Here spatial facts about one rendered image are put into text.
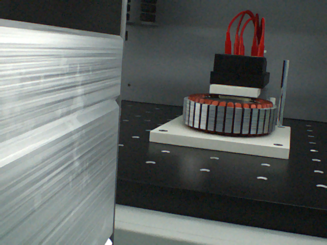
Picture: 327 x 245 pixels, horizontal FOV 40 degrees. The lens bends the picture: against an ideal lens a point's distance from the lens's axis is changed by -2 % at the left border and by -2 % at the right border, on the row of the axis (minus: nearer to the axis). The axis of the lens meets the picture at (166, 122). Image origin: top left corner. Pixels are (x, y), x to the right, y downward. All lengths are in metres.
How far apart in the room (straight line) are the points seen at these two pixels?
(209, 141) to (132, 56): 0.39
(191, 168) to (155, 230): 0.10
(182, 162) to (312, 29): 0.44
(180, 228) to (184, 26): 0.54
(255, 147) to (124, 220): 0.19
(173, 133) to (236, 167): 0.10
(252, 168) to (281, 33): 0.41
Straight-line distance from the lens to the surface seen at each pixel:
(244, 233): 0.33
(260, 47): 0.67
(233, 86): 0.58
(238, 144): 0.48
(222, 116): 0.49
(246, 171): 0.41
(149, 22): 0.79
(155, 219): 0.34
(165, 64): 0.82
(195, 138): 0.48
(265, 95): 0.66
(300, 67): 0.79
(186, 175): 0.38
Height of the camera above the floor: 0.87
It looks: 9 degrees down
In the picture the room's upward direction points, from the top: 4 degrees clockwise
